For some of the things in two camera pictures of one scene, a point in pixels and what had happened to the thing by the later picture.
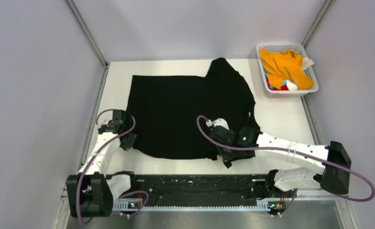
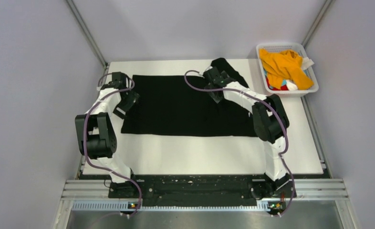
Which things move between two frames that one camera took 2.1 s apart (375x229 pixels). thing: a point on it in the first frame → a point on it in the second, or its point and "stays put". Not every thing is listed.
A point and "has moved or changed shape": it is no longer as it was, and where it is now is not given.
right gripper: (226, 156) → (217, 99)
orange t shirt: (284, 65) stays put
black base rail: (202, 188) stays put
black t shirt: (166, 108) has moved or changed shape
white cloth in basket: (307, 63) stays put
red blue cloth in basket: (284, 86) stays put
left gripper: (128, 144) → (132, 98)
